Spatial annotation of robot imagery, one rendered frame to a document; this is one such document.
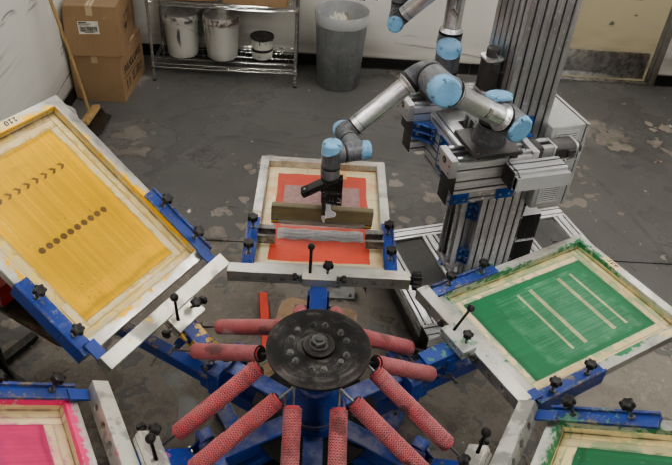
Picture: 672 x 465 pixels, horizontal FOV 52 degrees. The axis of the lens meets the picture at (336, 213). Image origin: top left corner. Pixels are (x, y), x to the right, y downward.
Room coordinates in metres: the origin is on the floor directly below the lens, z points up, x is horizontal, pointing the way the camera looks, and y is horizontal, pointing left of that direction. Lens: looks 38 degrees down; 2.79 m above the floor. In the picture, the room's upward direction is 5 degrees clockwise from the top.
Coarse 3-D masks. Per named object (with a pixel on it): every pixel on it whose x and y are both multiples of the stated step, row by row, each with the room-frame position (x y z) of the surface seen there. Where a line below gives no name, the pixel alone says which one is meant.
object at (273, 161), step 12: (264, 156) 2.73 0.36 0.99; (276, 156) 2.74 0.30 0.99; (264, 168) 2.63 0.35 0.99; (312, 168) 2.71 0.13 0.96; (348, 168) 2.72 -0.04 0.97; (360, 168) 2.72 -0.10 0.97; (372, 168) 2.72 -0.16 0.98; (384, 168) 2.71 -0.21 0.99; (264, 180) 2.53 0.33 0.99; (384, 180) 2.61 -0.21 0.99; (264, 192) 2.44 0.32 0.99; (384, 192) 2.51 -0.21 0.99; (384, 204) 2.42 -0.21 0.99; (384, 216) 2.34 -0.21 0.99; (276, 264) 1.98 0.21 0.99; (288, 264) 1.98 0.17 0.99; (300, 264) 1.99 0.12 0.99; (312, 264) 2.00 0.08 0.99
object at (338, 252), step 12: (348, 180) 2.64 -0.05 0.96; (360, 180) 2.64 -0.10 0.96; (348, 192) 2.54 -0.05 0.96; (360, 192) 2.55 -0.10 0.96; (348, 204) 2.45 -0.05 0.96; (360, 204) 2.46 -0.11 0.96; (324, 228) 2.27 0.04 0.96; (336, 228) 2.27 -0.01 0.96; (348, 228) 2.28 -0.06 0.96; (324, 252) 2.11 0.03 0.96; (336, 252) 2.12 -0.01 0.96; (348, 252) 2.12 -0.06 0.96; (360, 252) 2.13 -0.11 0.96
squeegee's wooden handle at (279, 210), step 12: (276, 204) 2.16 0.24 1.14; (288, 204) 2.17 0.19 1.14; (300, 204) 2.17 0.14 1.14; (312, 204) 2.18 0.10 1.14; (276, 216) 2.15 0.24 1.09; (288, 216) 2.16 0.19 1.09; (300, 216) 2.16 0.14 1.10; (312, 216) 2.16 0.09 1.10; (336, 216) 2.16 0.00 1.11; (348, 216) 2.16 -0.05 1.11; (360, 216) 2.17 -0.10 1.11; (372, 216) 2.17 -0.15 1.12
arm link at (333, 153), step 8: (328, 144) 2.16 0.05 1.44; (336, 144) 2.16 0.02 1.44; (328, 152) 2.14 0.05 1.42; (336, 152) 2.14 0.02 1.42; (344, 152) 2.16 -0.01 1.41; (328, 160) 2.14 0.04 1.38; (336, 160) 2.14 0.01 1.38; (344, 160) 2.16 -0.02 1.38; (328, 168) 2.14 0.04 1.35; (336, 168) 2.15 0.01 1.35
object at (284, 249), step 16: (288, 176) 2.63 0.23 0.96; (304, 176) 2.64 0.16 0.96; (320, 176) 2.65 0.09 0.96; (288, 192) 2.50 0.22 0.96; (320, 192) 2.52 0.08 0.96; (288, 224) 2.27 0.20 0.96; (288, 240) 2.17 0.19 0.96; (304, 240) 2.18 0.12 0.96; (272, 256) 2.06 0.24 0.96; (288, 256) 2.07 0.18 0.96; (304, 256) 2.08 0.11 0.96
